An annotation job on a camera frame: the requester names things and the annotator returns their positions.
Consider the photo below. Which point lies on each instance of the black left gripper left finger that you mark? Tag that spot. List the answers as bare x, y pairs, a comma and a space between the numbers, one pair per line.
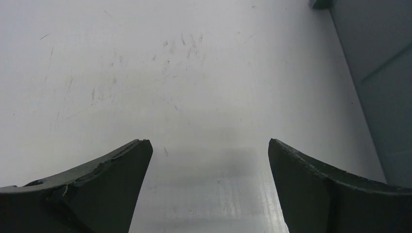
99, 196

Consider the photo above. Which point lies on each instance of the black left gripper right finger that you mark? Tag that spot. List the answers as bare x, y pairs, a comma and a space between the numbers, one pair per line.
316, 197

